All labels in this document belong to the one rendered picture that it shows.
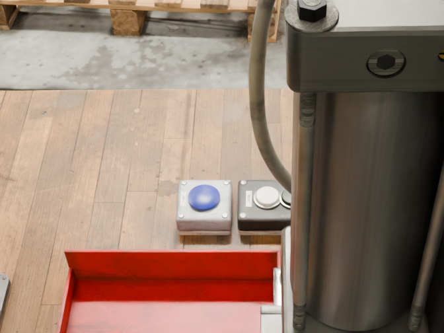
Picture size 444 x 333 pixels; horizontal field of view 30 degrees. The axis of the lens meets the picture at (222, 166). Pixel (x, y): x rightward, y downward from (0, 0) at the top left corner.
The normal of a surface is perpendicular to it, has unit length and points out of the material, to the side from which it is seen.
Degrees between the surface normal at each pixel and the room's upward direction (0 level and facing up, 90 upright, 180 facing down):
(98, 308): 0
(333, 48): 90
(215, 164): 0
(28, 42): 0
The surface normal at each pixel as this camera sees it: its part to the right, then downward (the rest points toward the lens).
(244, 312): -0.04, -0.68
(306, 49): -0.04, 0.73
